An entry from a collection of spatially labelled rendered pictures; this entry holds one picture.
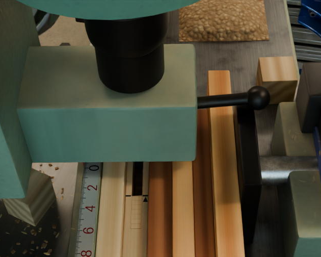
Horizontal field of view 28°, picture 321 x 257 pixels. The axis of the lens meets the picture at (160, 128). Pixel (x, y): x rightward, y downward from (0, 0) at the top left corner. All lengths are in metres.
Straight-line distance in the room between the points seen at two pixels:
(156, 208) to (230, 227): 0.07
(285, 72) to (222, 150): 0.15
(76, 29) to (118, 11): 1.77
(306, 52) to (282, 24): 0.55
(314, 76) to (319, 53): 0.76
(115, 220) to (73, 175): 0.22
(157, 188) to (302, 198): 0.12
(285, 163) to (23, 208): 0.29
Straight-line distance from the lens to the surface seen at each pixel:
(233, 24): 0.72
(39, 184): 0.68
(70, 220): 0.70
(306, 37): 1.27
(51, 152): 0.52
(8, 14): 0.48
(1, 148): 0.47
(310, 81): 0.54
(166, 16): 0.44
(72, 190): 0.72
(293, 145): 0.55
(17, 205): 0.69
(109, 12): 0.34
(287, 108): 0.58
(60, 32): 2.11
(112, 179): 0.54
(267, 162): 0.54
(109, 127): 0.49
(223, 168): 0.52
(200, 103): 0.52
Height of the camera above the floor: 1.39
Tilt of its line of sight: 51 degrees down
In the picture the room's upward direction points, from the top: 3 degrees counter-clockwise
